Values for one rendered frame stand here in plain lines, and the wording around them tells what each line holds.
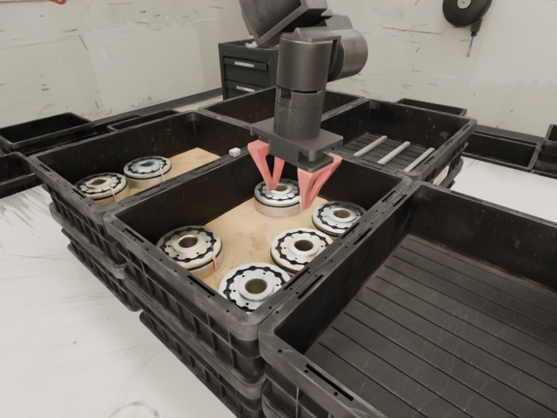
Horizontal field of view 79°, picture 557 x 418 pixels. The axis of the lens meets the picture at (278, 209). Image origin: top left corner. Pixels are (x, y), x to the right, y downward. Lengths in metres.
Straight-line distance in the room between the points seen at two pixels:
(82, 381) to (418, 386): 0.48
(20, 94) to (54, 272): 2.90
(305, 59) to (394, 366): 0.36
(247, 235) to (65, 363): 0.35
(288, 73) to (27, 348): 0.60
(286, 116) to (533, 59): 3.38
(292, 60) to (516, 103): 3.45
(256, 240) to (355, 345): 0.24
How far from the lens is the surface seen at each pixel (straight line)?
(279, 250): 0.53
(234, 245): 0.58
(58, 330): 0.73
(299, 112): 0.39
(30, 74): 3.67
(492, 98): 3.78
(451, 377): 0.47
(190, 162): 0.88
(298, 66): 0.38
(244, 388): 0.44
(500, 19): 3.71
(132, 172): 0.81
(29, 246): 0.97
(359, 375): 0.44
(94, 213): 0.56
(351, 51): 0.44
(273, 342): 0.33
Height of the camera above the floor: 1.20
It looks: 33 degrees down
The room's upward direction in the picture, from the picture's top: straight up
